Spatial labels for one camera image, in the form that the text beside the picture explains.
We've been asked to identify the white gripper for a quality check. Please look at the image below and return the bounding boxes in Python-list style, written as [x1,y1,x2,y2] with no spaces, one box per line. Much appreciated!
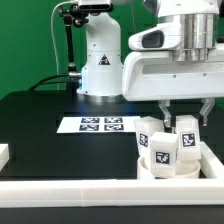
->
[122,46,224,128]

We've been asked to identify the white round stool seat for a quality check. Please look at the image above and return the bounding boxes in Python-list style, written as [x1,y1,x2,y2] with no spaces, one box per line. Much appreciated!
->
[137,157,201,180]

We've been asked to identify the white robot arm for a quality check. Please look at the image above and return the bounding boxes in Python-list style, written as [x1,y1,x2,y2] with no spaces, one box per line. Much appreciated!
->
[78,0,224,126]

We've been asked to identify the paper sheet with markers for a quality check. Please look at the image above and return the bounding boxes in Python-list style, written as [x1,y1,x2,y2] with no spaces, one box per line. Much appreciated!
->
[57,116,139,134]

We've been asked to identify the white front fence bar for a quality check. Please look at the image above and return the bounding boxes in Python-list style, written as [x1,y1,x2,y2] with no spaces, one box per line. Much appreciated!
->
[0,179,224,208]

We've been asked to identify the white left fence bar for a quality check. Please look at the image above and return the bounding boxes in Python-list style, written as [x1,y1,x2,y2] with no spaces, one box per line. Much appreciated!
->
[0,144,9,171]

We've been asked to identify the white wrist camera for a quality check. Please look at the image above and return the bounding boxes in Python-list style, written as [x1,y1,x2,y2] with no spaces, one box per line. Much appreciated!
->
[128,22,181,51]

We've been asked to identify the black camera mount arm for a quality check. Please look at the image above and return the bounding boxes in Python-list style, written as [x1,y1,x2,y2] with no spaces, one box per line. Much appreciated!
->
[58,2,111,95]

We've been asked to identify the white cable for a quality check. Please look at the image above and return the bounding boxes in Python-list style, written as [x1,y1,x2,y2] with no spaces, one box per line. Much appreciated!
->
[50,0,80,92]

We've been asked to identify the black cables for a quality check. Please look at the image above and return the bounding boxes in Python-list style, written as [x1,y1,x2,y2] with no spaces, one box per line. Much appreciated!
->
[28,73,72,92]

